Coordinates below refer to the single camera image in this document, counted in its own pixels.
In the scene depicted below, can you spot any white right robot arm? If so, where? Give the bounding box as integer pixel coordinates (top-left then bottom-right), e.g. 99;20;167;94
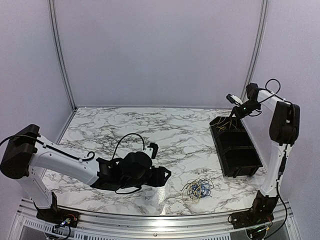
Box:
226;83;300;224

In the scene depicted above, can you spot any yellow cable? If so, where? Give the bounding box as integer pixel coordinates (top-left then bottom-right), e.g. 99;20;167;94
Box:
216;119;238;132
181;178;205;205

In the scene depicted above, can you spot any corner aluminium post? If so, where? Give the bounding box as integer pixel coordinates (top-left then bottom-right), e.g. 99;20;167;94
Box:
47;0;78;112
240;0;270;101

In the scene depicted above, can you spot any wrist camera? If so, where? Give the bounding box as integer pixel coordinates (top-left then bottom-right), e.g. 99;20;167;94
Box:
226;93;243;106
146;142;159;160

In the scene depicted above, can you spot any black bin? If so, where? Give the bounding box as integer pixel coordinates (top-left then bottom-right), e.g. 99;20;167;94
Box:
209;116;246;140
218;147;263;178
213;131;258;160

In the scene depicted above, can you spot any dark grey cable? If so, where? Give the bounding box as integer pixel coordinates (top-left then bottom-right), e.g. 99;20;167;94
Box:
181;176;215;201

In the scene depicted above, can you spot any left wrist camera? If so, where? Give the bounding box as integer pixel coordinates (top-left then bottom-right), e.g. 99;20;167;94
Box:
146;142;159;160

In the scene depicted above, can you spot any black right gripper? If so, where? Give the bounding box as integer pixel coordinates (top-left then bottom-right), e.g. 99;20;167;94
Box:
229;100;261;121

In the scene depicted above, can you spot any black bin far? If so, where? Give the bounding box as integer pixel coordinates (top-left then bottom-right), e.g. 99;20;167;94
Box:
209;116;246;140

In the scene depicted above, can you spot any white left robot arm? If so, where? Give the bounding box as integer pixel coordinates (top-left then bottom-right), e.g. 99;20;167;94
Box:
0;124;172;223

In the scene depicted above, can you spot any left corner aluminium post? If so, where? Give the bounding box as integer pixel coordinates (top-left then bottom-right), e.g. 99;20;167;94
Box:
47;0;78;112

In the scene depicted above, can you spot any aluminium front rail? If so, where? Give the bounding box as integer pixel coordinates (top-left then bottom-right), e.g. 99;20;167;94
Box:
14;197;298;240

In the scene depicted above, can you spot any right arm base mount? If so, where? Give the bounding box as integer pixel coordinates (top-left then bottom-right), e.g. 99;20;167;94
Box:
228;210;274;229

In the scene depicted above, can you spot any black bin near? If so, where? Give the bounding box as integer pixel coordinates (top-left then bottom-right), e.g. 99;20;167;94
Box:
218;147;263;178

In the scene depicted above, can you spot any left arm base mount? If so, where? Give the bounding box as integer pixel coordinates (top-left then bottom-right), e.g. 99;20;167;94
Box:
36;208;80;228

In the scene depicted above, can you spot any black bin middle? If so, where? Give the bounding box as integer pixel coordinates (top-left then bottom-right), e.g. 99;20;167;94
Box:
213;131;258;160

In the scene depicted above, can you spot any right corner aluminium post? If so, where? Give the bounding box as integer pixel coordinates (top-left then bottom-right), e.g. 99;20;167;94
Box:
240;0;270;101

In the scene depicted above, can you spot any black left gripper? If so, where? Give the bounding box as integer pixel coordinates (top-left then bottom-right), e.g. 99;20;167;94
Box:
121;166;172;190

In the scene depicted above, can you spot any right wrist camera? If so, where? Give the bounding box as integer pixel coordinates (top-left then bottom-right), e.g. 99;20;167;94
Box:
226;93;243;106

